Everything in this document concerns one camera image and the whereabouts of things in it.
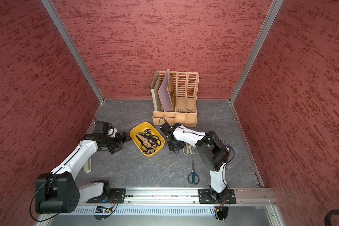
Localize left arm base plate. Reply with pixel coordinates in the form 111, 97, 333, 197
86, 188, 127, 205

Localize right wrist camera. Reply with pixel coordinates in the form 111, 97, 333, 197
160, 122, 174, 140

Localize black cable bottom right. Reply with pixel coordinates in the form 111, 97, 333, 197
324, 209, 339, 226

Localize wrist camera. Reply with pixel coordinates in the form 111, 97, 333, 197
92, 121, 118, 137
160, 122, 174, 140

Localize aluminium corner post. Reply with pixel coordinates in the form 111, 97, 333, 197
229, 0, 283, 104
41, 0, 105, 104

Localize blue handled small scissors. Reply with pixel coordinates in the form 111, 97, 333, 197
169, 149, 179, 154

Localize dark blue handled scissors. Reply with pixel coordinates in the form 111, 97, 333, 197
187, 159, 199, 185

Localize yellow plastic storage tray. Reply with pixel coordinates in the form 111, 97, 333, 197
130, 122, 165, 158

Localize cream handled kitchen scissors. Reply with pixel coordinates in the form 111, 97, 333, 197
183, 143, 196, 155

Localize dark blue book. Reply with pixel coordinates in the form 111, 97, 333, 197
225, 145, 232, 159

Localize beige plastic file organizer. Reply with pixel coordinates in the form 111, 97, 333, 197
151, 70, 199, 127

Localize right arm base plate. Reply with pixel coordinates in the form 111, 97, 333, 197
198, 188, 236, 204

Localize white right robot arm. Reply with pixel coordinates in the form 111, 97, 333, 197
165, 124, 229, 194

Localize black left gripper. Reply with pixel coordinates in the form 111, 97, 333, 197
101, 131, 132, 153

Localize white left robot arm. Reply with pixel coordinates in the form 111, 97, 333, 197
31, 132, 132, 214

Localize pink handled scissors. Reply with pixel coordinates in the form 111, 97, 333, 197
141, 137, 155, 155

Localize black handled scissors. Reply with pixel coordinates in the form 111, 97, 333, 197
138, 129, 162, 148
136, 135, 155, 154

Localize lilac folder in organizer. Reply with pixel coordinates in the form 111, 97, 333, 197
158, 69, 173, 112

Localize aluminium left corner post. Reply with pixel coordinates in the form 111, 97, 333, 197
41, 0, 105, 104

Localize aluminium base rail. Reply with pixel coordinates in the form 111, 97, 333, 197
38, 187, 285, 226

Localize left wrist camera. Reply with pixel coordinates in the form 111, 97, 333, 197
92, 121, 118, 137

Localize aluminium right corner post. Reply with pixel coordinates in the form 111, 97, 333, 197
229, 0, 283, 104

